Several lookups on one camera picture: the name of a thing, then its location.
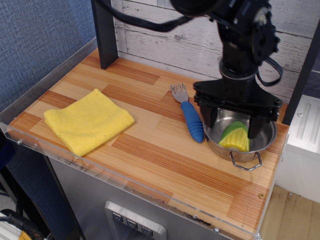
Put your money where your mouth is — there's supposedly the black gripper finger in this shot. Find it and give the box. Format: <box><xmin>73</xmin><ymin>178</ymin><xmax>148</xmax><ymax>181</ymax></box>
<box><xmin>198</xmin><ymin>102</ymin><xmax>218</xmax><ymax>129</ymax></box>
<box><xmin>248</xmin><ymin>115</ymin><xmax>271</xmax><ymax>139</ymax></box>

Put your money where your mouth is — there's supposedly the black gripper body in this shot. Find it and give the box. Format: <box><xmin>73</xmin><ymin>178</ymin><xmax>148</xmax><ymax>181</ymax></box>
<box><xmin>193</xmin><ymin>76</ymin><xmax>283</xmax><ymax>121</ymax></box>

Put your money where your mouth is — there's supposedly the yellow green toy corn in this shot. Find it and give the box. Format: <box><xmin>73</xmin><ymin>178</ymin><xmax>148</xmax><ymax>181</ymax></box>
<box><xmin>218</xmin><ymin>121</ymin><xmax>250</xmax><ymax>152</ymax></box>

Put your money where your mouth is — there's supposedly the stainless steel pot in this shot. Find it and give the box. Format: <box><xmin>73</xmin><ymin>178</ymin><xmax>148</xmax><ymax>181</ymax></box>
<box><xmin>204</xmin><ymin>108</ymin><xmax>277</xmax><ymax>171</ymax></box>

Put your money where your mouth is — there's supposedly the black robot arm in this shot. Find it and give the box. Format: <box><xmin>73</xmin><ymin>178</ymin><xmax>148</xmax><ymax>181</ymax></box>
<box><xmin>171</xmin><ymin>0</ymin><xmax>283</xmax><ymax>139</ymax></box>

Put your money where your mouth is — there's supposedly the white appliance at right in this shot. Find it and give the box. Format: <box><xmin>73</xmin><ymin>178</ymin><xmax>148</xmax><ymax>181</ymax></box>
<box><xmin>275</xmin><ymin>95</ymin><xmax>320</xmax><ymax>202</ymax></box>

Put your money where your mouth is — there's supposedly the clear acrylic table guard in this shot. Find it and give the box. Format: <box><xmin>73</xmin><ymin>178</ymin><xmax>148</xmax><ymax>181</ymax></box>
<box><xmin>0</xmin><ymin>40</ymin><xmax>289</xmax><ymax>240</ymax></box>

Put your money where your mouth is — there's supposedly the yellow folded cloth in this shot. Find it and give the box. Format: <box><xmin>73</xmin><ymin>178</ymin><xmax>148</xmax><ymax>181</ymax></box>
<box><xmin>43</xmin><ymin>89</ymin><xmax>135</xmax><ymax>157</ymax></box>

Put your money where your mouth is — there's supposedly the silver button control panel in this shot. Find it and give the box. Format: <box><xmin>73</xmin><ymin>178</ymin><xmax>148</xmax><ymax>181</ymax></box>
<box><xmin>104</xmin><ymin>200</ymin><xmax>167</xmax><ymax>240</ymax></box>

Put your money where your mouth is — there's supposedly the blue handled fork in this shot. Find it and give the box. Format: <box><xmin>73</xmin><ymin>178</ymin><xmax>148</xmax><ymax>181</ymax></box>
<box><xmin>170</xmin><ymin>83</ymin><xmax>205</xmax><ymax>143</ymax></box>

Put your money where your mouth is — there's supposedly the black right vertical post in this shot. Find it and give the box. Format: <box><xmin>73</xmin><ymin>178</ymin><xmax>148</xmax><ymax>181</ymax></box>
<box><xmin>282</xmin><ymin>0</ymin><xmax>320</xmax><ymax>125</ymax></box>

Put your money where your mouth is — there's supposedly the black vertical post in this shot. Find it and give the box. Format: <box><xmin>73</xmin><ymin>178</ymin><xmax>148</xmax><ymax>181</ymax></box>
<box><xmin>91</xmin><ymin>0</ymin><xmax>118</xmax><ymax>70</ymax></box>
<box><xmin>282</xmin><ymin>0</ymin><xmax>320</xmax><ymax>125</ymax></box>

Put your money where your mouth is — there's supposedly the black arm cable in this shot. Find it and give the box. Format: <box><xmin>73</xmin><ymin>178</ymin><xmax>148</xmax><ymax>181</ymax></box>
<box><xmin>97</xmin><ymin>0</ymin><xmax>285</xmax><ymax>87</ymax></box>

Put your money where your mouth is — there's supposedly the black left vertical post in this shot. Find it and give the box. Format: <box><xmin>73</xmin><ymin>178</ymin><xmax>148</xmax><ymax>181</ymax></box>
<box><xmin>91</xmin><ymin>0</ymin><xmax>118</xmax><ymax>70</ymax></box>

